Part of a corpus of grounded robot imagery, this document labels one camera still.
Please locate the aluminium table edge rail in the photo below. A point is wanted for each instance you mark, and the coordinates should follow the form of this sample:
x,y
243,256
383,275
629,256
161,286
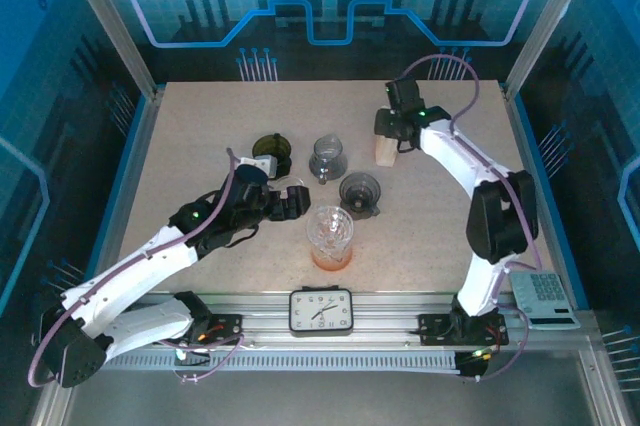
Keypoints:
x,y
530,146
135,161

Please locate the clear plastic piece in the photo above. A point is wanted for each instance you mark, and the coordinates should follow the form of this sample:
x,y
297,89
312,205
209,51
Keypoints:
x,y
295,179

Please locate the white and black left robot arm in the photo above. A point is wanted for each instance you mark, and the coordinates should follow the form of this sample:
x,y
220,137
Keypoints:
x,y
125,276

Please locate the grey glass carafe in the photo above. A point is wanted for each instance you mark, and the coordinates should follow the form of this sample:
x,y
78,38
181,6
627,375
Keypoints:
x,y
327,156

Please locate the grey calculator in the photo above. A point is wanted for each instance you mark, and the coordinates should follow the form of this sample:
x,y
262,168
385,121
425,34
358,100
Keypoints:
x,y
542,296

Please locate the clear dripper with orange base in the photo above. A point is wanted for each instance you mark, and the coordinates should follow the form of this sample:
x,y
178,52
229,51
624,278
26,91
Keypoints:
x,y
330,233

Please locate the aluminium frame post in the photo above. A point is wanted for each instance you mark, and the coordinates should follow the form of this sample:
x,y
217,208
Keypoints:
x,y
110,21
550,21

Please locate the aluminium mounting rail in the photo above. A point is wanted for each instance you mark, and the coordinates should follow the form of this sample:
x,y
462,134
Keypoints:
x,y
390,318

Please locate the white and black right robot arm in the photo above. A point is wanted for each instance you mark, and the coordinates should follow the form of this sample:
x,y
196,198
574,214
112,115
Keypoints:
x,y
450,156

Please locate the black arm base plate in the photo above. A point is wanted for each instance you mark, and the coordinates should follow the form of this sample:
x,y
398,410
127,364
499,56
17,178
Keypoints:
x,y
435,328
230,326

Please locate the black and white desk clock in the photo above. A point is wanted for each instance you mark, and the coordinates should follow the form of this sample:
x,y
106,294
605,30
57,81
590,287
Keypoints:
x,y
320,313

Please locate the grey translucent coffee dripper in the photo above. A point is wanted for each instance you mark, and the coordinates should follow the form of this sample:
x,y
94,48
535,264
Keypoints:
x,y
357,188

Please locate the dark olive coffee dripper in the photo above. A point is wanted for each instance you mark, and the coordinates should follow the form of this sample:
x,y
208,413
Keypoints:
x,y
267,146

